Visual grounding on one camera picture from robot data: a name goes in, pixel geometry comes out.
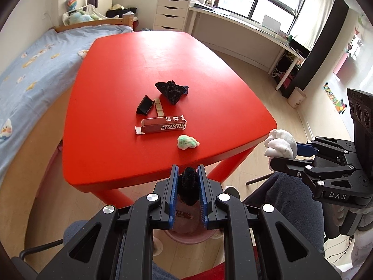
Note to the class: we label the black and white panel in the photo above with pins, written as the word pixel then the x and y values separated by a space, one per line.
pixel 317 29

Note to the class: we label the colourful tangram sticker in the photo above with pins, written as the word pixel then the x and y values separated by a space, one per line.
pixel 340 107

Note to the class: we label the beige strip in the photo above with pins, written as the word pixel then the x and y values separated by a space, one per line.
pixel 158 108

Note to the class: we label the grey right shoe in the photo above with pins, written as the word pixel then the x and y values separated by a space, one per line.
pixel 231 192

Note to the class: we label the rainbow hanging toy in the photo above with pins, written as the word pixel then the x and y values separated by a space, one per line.
pixel 71 3

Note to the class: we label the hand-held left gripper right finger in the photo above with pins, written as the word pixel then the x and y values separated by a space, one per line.
pixel 202 192

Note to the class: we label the blue green plush toy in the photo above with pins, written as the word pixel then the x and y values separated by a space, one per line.
pixel 77 16

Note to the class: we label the pink waste bin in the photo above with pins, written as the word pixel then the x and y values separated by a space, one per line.
pixel 186 234

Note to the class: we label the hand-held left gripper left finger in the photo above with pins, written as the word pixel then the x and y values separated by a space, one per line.
pixel 174 192

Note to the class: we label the white desk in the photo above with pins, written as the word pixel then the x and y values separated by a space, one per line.
pixel 242 26

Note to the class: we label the black bag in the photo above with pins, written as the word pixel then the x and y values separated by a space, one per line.
pixel 118 14

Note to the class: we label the person's leg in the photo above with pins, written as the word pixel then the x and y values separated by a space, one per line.
pixel 285 207
pixel 75 229

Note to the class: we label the black triangular box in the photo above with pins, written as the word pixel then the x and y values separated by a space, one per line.
pixel 144 105

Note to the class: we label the red table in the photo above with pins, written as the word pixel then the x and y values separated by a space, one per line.
pixel 145 64

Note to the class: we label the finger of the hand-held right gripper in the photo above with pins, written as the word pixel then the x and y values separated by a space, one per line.
pixel 306 149
pixel 288 166

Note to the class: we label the black cloth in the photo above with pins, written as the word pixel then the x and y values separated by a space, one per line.
pixel 170 92

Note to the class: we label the colourful sticker strip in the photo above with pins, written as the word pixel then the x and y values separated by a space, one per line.
pixel 330 91

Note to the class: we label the white drawer unit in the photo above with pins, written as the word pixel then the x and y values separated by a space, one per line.
pixel 172 13

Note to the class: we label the small beige bin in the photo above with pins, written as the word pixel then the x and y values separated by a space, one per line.
pixel 296 97

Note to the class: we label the blue printed blanket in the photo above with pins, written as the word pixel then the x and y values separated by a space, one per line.
pixel 29 73

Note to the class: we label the straw hat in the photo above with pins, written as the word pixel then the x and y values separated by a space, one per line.
pixel 116 6

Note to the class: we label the green white tissue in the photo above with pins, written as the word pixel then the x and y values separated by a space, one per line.
pixel 188 142

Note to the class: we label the person's left leg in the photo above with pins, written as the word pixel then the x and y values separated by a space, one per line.
pixel 75 229

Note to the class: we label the small dark blue packet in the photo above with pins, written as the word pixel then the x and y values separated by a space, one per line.
pixel 186 89

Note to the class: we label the black fuzzy ball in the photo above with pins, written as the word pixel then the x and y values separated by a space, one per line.
pixel 188 186

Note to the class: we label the red carton box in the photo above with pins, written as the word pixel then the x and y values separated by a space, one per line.
pixel 163 125

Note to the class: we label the red printed wrapper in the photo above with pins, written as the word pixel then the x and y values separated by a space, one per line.
pixel 183 214

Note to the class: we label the pink wall board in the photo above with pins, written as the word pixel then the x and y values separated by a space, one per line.
pixel 341 64

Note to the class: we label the wooden bed frame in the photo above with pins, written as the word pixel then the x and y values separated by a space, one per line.
pixel 96 23

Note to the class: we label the person's right leg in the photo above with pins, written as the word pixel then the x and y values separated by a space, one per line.
pixel 285 207

